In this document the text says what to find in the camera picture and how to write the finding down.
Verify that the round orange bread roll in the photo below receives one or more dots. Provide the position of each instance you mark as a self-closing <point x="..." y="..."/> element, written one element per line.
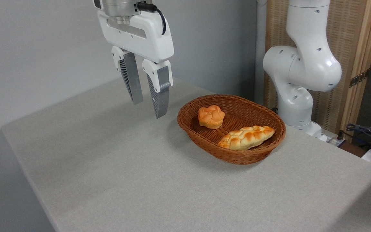
<point x="210" y="116"/>

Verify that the long braided bread loaf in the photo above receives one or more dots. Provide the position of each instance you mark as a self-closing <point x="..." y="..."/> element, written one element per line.
<point x="246" y="138"/>

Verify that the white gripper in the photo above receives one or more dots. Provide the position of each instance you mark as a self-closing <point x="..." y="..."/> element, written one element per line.
<point x="150" y="38"/>

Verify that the brown wicker oval basket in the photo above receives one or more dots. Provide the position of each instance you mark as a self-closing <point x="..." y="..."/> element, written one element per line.
<point x="204" y="135"/>

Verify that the dark metal screen hinge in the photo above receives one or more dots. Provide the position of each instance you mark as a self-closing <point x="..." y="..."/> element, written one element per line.
<point x="359" y="78"/>

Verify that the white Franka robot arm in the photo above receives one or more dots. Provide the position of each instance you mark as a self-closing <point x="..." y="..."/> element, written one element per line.
<point x="304" y="61"/>

